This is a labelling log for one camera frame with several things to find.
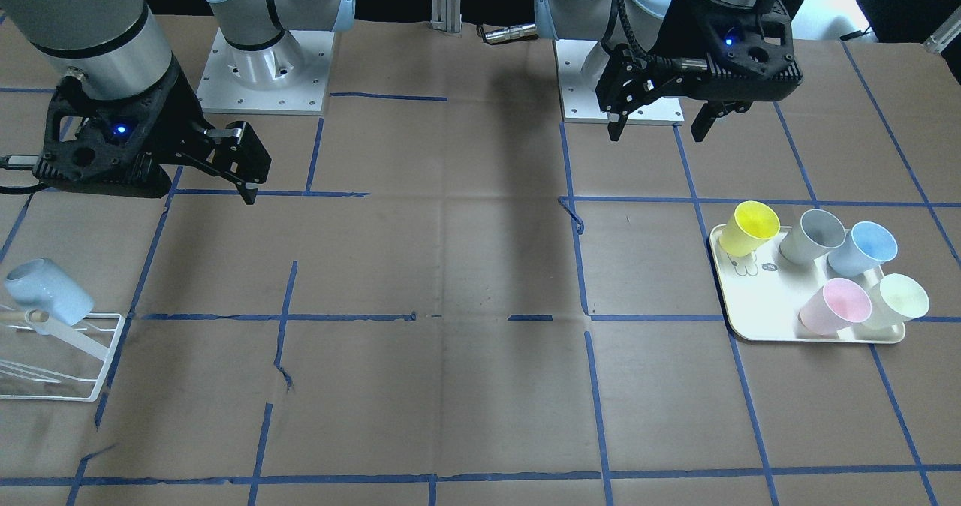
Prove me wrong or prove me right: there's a pale green cup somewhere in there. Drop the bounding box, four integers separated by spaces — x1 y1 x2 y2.
863 273 931 329

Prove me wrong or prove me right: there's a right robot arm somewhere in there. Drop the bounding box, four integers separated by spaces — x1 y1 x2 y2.
2 0 356 204

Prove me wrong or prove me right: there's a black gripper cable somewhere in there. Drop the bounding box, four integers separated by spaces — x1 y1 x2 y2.
613 0 710 71

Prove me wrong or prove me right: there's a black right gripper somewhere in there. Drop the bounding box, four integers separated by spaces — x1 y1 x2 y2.
35 60 271 205

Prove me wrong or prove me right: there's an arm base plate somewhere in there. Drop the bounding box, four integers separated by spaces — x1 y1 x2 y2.
196 31 337 116
553 38 684 125

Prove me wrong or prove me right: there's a yellow cup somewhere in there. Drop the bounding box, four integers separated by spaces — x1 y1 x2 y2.
718 200 782 257

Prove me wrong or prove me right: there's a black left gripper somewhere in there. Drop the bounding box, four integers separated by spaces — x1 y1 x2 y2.
597 1 803 143

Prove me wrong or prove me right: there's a pink cup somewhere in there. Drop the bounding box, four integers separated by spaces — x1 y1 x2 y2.
799 278 874 336

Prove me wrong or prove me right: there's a cream plastic tray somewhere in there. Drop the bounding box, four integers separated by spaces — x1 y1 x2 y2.
709 224 906 343

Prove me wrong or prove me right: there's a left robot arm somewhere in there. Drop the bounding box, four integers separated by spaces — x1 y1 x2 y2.
535 0 803 141

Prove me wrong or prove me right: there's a white wire cup rack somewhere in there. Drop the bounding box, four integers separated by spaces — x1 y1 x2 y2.
1 305 126 402

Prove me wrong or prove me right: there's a grey cup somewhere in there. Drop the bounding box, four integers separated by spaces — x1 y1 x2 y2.
779 209 845 264

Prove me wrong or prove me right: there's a light blue cup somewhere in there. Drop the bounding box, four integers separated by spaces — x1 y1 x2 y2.
4 258 94 326

